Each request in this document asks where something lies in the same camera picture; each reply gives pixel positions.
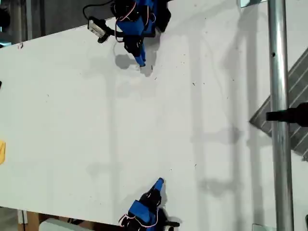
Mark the grey striped towel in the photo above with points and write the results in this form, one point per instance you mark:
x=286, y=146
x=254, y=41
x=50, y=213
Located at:
x=298, y=84

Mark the white box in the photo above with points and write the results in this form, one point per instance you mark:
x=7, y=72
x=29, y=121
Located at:
x=55, y=226

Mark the black background object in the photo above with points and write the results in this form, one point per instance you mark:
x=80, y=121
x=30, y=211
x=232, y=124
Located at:
x=4, y=18

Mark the black clamp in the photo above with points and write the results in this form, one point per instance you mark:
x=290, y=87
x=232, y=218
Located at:
x=288, y=115

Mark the yellow object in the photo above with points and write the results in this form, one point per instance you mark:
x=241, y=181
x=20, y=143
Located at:
x=2, y=152

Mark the black camera stalk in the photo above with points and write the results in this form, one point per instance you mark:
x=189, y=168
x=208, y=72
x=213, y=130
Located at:
x=118, y=33

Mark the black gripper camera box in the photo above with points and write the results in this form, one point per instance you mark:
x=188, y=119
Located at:
x=173, y=224
x=96, y=27

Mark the wooden table frame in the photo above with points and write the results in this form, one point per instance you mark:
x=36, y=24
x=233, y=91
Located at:
x=32, y=220

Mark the steel post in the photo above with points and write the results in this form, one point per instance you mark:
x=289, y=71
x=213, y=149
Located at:
x=279, y=72

